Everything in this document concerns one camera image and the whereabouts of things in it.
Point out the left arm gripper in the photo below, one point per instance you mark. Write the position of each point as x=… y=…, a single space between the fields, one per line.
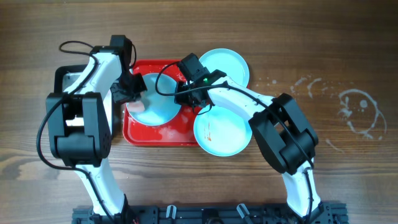
x=131 y=88

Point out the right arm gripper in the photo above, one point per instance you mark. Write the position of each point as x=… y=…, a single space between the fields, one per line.
x=185 y=96

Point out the pink sponge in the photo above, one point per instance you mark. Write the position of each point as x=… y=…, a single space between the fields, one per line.
x=135 y=106

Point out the light blue plate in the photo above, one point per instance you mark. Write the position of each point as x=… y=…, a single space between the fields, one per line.
x=220 y=132
x=158 y=109
x=227 y=61

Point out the light blue plate top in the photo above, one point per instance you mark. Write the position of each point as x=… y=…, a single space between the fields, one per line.
x=227 y=61

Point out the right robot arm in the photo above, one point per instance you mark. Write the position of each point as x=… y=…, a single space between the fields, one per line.
x=283 y=134

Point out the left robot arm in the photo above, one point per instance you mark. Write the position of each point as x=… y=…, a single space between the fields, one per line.
x=79 y=125

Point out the red plastic tray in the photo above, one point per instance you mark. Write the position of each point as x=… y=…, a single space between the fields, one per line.
x=177 y=132

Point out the black soap water tray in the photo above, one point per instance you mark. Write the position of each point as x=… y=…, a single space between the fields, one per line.
x=65 y=76

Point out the light blue plate bottom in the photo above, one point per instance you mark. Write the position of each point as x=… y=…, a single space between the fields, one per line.
x=220 y=132

